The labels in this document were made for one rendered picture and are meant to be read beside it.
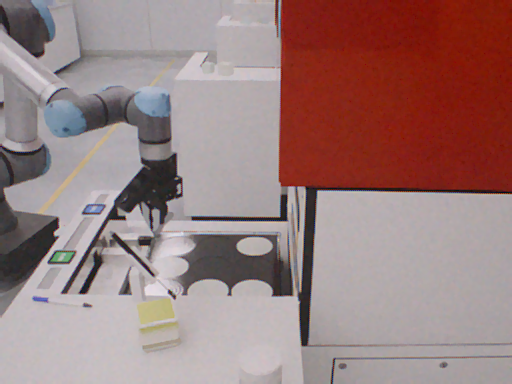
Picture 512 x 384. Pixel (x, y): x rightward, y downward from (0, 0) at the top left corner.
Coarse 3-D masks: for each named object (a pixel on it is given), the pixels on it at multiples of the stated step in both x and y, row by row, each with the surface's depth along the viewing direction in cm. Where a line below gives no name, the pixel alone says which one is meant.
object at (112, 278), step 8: (104, 264) 135; (112, 264) 136; (120, 264) 136; (128, 264) 136; (104, 272) 132; (112, 272) 132; (120, 272) 132; (128, 272) 134; (96, 280) 129; (104, 280) 129; (112, 280) 129; (120, 280) 129; (128, 280) 133; (96, 288) 126; (104, 288) 126; (112, 288) 126; (120, 288) 127
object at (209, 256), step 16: (160, 240) 143; (176, 240) 144; (192, 240) 144; (208, 240) 144; (224, 240) 144; (272, 240) 145; (160, 256) 136; (176, 256) 136; (192, 256) 136; (208, 256) 137; (224, 256) 137; (240, 256) 137; (256, 256) 137; (272, 256) 138; (192, 272) 130; (208, 272) 130; (224, 272) 131; (240, 272) 131; (256, 272) 131; (272, 272) 131; (144, 288) 124; (160, 288) 124; (176, 288) 124; (272, 288) 125
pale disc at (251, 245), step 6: (240, 240) 144; (246, 240) 145; (252, 240) 145; (258, 240) 145; (264, 240) 145; (240, 246) 142; (246, 246) 142; (252, 246) 142; (258, 246) 142; (264, 246) 142; (270, 246) 142; (246, 252) 139; (252, 252) 139; (258, 252) 139; (264, 252) 139
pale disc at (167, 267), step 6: (162, 258) 135; (168, 258) 135; (174, 258) 135; (180, 258) 135; (156, 264) 133; (162, 264) 133; (168, 264) 133; (174, 264) 133; (180, 264) 133; (186, 264) 133; (162, 270) 130; (168, 270) 130; (174, 270) 130; (180, 270) 131; (162, 276) 128; (168, 276) 128; (174, 276) 128
